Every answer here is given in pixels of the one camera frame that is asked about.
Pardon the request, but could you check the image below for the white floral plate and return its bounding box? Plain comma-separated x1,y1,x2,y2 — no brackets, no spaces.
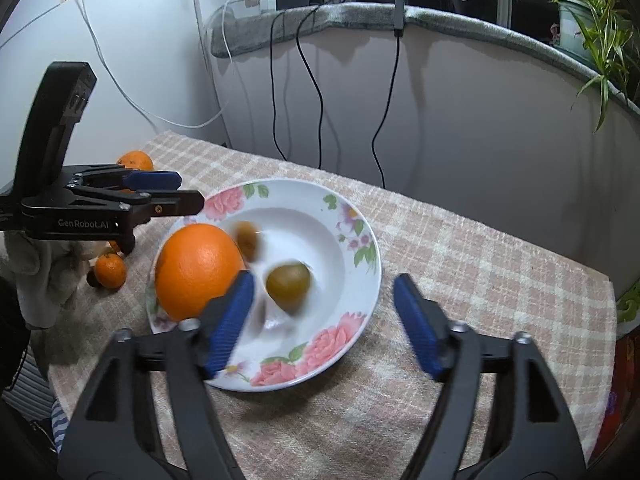
145,178,383,392

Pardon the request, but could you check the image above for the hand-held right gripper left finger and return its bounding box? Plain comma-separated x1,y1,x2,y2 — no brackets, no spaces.
57,270,256,480

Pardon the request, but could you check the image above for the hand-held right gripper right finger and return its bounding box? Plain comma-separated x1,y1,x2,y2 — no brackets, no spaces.
392,274,588,480

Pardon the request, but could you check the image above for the beige checked tablecloth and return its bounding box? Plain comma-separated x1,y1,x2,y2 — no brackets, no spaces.
47,130,616,480

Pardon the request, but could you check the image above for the person's left hand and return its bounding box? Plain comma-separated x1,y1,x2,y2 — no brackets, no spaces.
5,232,113,328

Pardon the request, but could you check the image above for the green spider plant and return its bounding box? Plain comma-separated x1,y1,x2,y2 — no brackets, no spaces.
515,0,640,133

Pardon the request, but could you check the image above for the medium orange with stem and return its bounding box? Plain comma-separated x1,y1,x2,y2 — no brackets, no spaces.
116,150,154,172

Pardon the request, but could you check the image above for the blue striped cloth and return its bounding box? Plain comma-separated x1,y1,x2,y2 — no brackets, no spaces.
50,400,69,453

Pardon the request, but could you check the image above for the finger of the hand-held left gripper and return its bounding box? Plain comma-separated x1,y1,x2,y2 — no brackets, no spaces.
65,186,205,218
72,163,183,193

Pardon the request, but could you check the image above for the brown kiwi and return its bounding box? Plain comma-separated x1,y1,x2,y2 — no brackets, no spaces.
235,221,259,261
266,261,312,311

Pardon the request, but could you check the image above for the white cable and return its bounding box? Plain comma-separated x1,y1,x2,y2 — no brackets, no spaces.
74,0,251,129

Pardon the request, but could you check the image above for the red patterned cloth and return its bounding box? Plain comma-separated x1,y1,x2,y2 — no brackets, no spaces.
595,335,640,461

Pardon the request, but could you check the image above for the large orange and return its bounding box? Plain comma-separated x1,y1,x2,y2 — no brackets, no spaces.
155,224,247,322

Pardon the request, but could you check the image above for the grey sill cloth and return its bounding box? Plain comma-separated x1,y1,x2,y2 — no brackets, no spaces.
210,2,640,116

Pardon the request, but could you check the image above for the black cable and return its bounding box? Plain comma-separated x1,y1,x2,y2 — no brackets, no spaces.
371,35,401,189
296,0,348,168
270,10,291,161

